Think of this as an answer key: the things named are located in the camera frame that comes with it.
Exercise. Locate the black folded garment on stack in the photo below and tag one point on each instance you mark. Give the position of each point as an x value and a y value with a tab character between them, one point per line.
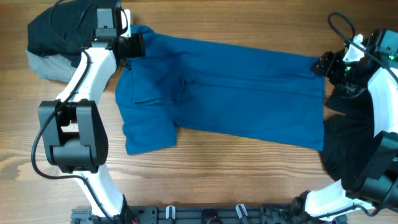
64	28

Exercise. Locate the blue polo shirt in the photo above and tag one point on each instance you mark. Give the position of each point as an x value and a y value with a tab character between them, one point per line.
220	88

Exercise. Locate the grey folded garment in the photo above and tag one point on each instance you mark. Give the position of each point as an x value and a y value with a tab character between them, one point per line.
53	67

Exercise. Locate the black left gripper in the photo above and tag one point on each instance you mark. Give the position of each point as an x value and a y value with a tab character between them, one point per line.
138	45

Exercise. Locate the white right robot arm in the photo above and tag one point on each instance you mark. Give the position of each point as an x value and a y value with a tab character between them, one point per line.
332	203

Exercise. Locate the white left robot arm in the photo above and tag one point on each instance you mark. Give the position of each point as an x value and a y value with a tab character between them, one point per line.
71	128

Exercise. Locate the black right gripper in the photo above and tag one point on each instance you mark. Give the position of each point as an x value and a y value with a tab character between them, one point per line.
330	63

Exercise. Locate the dark green garment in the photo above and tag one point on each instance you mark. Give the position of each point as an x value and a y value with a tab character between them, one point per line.
361	139

